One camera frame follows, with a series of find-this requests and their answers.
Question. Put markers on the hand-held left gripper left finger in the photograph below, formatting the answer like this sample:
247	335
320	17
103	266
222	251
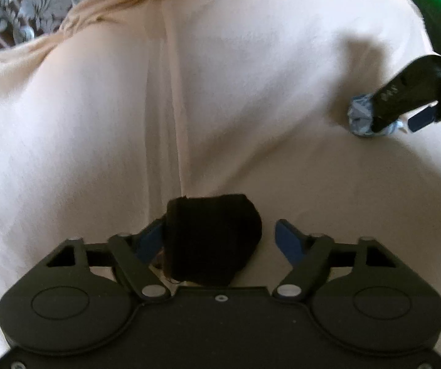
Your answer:
149	242

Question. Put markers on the beige blanket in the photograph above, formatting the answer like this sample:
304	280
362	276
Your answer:
205	103

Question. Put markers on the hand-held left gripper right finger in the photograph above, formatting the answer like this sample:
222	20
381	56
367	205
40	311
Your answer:
289	242

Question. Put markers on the dark brown sock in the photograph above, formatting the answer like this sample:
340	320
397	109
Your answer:
212	242

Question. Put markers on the white floral patterned fabric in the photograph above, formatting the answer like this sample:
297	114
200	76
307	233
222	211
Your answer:
16	4

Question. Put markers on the blue and white sock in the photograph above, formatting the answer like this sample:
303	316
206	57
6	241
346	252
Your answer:
362	117

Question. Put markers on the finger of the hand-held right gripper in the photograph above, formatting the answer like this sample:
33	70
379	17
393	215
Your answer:
405	88
422	119

